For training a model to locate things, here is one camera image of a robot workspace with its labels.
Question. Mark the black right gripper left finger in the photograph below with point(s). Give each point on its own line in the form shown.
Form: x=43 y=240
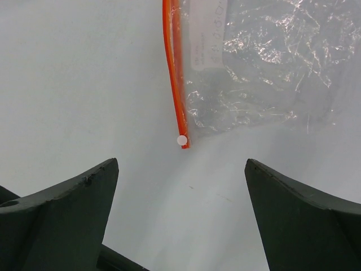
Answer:
x=61 y=227

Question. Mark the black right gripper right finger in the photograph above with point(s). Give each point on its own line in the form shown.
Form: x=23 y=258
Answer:
x=302 y=228

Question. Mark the clear zip top bag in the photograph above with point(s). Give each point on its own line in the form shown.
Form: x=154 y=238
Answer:
x=235 y=64

